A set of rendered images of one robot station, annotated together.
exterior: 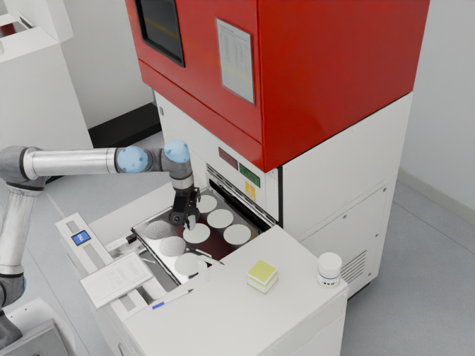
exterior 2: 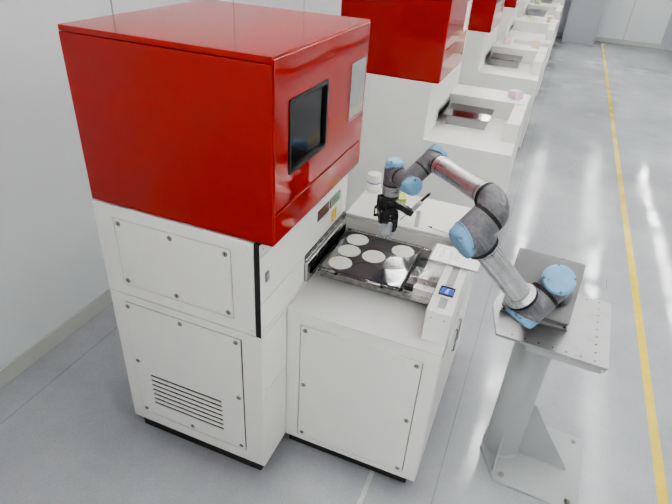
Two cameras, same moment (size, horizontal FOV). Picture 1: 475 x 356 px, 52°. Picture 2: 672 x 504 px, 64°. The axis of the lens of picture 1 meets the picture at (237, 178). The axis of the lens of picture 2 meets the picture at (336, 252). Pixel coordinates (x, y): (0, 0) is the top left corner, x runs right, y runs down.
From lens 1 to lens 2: 3.05 m
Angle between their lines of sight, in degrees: 92
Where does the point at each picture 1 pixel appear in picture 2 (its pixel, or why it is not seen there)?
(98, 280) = (467, 263)
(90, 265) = (461, 275)
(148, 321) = not seen: hidden behind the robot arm
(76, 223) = (437, 302)
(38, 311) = (504, 326)
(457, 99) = (74, 204)
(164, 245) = (399, 267)
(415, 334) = not seen: hidden behind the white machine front
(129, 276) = (449, 252)
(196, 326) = (448, 220)
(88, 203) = not seen: outside the picture
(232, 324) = (432, 210)
